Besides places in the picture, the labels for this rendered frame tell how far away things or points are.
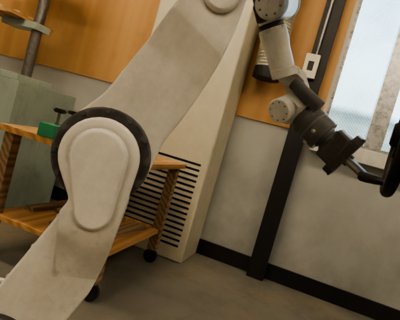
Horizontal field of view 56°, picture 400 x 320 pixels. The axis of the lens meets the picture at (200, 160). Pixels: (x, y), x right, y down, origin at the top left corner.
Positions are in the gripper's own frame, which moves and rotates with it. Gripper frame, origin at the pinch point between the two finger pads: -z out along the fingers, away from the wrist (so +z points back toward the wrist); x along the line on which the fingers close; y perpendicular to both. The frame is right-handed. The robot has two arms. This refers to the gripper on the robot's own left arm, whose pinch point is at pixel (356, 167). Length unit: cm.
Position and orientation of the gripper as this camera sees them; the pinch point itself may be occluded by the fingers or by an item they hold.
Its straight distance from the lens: 102.2
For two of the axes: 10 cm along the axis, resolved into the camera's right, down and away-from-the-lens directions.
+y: 5.2, -1.0, 8.5
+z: -6.3, -7.2, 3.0
